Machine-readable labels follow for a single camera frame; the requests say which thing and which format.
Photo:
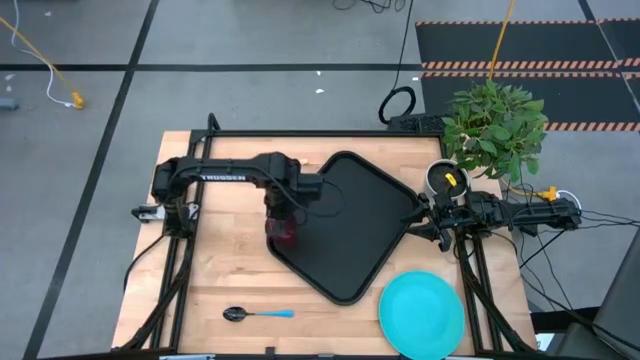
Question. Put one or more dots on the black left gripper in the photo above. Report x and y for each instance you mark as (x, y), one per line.
(281, 205)

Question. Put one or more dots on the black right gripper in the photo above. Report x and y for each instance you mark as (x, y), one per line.
(441, 220)

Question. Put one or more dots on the red translucent cup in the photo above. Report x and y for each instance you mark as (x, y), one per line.
(283, 234)

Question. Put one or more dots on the black plastic tray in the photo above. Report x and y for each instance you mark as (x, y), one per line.
(350, 235)

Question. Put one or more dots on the teal round plate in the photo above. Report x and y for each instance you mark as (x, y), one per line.
(421, 315)

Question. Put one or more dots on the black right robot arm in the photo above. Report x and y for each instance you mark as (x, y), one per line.
(525, 215)

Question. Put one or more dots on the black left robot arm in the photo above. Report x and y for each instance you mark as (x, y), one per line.
(225, 167)

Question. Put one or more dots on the white plant pot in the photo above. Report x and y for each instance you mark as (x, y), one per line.
(435, 175)

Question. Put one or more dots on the black power strip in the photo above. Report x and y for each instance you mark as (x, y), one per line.
(415, 122)

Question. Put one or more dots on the black power adapter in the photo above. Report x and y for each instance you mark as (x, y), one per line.
(529, 230)

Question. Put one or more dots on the green leafy plant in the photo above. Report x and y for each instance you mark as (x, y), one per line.
(492, 127)

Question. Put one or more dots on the yellow power plug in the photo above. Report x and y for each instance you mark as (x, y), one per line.
(550, 193)

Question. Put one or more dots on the grey metal clamp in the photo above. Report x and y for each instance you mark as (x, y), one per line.
(147, 212)

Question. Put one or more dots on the black mat with hazard stripes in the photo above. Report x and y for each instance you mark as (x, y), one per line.
(525, 45)

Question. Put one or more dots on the black chair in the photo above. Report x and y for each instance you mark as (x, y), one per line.
(620, 310)

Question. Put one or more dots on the grey floor box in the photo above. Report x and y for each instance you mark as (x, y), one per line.
(7, 104)

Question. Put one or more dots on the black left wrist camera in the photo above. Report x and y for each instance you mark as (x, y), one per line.
(311, 187)

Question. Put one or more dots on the black aluminium table frame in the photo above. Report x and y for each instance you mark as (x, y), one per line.
(325, 133)

